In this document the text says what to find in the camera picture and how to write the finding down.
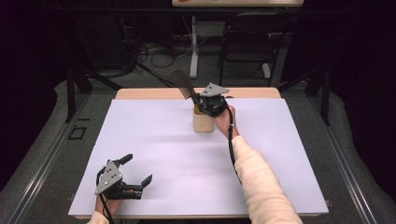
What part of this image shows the wooden desk with white legs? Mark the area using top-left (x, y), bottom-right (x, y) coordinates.
top-left (171, 0), bottom-right (304, 79)

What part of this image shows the black comb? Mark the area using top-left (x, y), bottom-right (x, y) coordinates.
top-left (169, 69), bottom-right (197, 101)

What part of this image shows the metal floor rail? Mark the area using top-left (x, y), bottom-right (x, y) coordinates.
top-left (8, 92), bottom-right (92, 224)
top-left (307, 96), bottom-right (378, 224)

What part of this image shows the bundle of floor cables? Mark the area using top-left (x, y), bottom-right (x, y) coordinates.
top-left (118, 15), bottom-right (194, 78)

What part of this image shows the person's right hand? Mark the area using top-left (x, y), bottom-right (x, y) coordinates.
top-left (214, 105), bottom-right (241, 139)

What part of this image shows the black chair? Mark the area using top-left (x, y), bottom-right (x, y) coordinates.
top-left (217, 12), bottom-right (292, 88)

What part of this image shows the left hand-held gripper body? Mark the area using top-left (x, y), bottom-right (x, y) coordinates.
top-left (93, 159), bottom-right (144, 201)

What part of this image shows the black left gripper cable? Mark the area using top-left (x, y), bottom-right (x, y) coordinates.
top-left (95, 167), bottom-right (116, 224)

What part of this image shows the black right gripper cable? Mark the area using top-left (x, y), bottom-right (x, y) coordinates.
top-left (226, 105), bottom-right (243, 185)

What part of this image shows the person's left hand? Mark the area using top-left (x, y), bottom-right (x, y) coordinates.
top-left (94, 189), bottom-right (138, 217)

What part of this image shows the black metal frame stand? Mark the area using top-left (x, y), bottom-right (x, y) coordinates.
top-left (64, 18), bottom-right (124, 123)
top-left (276, 62), bottom-right (332, 127)

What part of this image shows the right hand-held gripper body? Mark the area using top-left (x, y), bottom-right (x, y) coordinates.
top-left (195, 82), bottom-right (231, 119)

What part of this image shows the small wooden block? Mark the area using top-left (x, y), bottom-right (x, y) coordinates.
top-left (192, 103), bottom-right (216, 133)

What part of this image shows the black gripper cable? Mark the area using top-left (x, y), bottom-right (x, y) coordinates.
top-left (95, 167), bottom-right (116, 224)
top-left (226, 105), bottom-right (243, 185)

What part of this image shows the white table cover sheet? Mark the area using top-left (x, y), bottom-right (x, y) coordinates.
top-left (67, 98), bottom-right (330, 217)

